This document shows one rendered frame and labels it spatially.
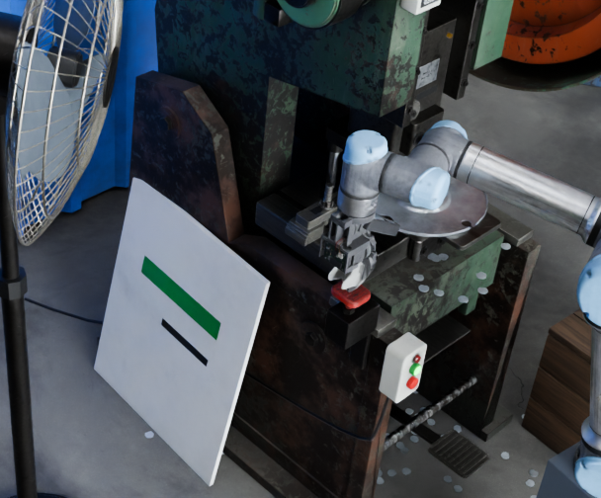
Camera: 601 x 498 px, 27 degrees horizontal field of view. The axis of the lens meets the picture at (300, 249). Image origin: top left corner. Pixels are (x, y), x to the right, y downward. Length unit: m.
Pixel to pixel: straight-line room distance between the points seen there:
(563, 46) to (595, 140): 1.78
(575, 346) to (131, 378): 1.11
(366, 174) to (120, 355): 1.20
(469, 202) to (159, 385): 0.93
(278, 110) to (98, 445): 1.00
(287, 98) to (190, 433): 0.88
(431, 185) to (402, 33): 0.32
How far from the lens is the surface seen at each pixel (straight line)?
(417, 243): 2.70
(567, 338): 3.10
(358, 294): 2.45
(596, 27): 2.70
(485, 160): 2.28
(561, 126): 4.55
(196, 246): 2.87
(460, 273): 2.78
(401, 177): 2.20
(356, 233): 2.33
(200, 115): 2.72
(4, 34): 2.00
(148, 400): 3.17
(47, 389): 3.30
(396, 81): 2.41
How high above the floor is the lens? 2.34
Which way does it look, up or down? 39 degrees down
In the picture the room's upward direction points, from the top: 7 degrees clockwise
